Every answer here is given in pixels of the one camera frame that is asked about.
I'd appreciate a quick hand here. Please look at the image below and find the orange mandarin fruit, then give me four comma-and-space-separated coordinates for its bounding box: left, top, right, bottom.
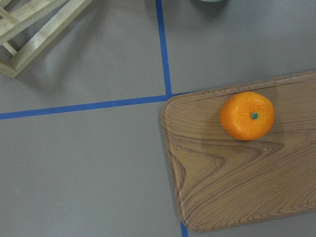
220, 91, 275, 141

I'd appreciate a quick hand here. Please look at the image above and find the brown wooden tray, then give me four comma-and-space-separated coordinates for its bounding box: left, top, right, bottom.
161, 71, 316, 232

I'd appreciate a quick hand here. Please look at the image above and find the mint green bowl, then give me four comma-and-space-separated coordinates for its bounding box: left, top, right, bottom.
199, 0, 223, 2

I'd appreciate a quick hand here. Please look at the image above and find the light wooden rack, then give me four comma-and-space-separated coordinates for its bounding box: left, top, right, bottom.
0, 0, 91, 78

